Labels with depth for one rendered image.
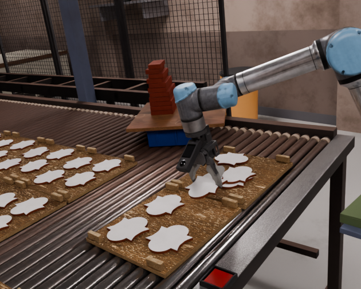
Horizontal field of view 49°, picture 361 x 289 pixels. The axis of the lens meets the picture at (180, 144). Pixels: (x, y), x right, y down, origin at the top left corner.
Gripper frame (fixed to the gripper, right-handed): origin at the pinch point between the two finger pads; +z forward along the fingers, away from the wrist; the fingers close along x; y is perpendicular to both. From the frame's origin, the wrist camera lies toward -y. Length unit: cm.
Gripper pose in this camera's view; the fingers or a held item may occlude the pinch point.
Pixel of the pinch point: (205, 184)
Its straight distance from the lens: 138.6
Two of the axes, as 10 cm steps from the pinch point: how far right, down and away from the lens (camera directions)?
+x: -7.5, -0.6, 6.6
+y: 6.1, -4.5, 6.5
